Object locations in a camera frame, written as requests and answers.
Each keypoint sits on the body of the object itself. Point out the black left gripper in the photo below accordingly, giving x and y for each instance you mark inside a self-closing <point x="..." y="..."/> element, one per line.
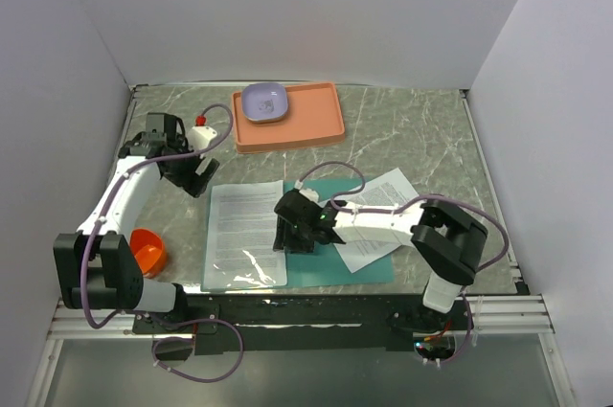
<point x="192" y="183"/>

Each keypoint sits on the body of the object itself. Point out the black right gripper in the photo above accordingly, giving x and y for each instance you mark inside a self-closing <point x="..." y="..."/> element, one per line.
<point x="283" y="238"/>

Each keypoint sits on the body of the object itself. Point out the teal green file folder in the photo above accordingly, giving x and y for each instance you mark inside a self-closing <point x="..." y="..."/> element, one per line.
<point x="324" y="267"/>

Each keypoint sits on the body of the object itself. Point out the white printed paper sheets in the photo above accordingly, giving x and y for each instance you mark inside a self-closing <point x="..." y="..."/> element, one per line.
<point x="389" y="189"/>

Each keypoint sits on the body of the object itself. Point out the single white printed sheet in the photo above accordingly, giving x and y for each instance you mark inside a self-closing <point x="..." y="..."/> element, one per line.
<point x="241" y="231"/>

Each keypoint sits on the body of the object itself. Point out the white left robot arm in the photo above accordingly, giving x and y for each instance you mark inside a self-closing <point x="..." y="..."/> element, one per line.
<point x="95" y="267"/>

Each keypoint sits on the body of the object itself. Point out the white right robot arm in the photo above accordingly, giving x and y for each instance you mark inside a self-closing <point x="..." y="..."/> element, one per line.
<point x="450" y="240"/>

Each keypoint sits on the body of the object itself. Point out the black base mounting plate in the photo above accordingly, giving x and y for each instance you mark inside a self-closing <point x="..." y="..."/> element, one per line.
<point x="219" y="323"/>

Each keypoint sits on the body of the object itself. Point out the lavender square bowl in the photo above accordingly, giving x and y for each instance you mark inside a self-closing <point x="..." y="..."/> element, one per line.
<point x="264" y="102"/>

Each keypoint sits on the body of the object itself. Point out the salmon pink tray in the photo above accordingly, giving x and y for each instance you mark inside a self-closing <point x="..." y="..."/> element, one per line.
<point x="313" y="119"/>

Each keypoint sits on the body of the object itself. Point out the orange plastic cup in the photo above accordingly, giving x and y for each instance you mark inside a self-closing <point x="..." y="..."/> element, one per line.
<point x="149" y="250"/>

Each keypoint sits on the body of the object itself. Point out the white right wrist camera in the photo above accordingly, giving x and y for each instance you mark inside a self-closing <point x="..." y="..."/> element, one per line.
<point x="308" y="193"/>

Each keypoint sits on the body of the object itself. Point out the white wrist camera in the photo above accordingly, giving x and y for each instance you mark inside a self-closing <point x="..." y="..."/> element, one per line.
<point x="308" y="193"/>
<point x="200" y="136"/>

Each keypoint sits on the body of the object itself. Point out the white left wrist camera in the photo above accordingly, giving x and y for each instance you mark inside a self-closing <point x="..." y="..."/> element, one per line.
<point x="200" y="136"/>

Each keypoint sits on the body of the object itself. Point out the aluminium frame rail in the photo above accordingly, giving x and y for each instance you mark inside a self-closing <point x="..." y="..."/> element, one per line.
<point x="491" y="315"/>

